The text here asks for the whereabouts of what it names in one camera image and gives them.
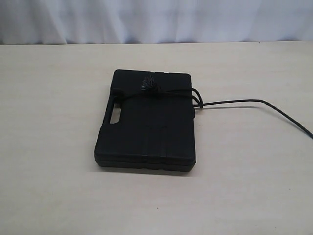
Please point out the black plastic carrying case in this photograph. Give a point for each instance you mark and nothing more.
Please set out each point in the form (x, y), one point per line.
(148, 122)

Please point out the white backdrop curtain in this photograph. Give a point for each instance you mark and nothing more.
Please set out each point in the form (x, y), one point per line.
(154, 21)

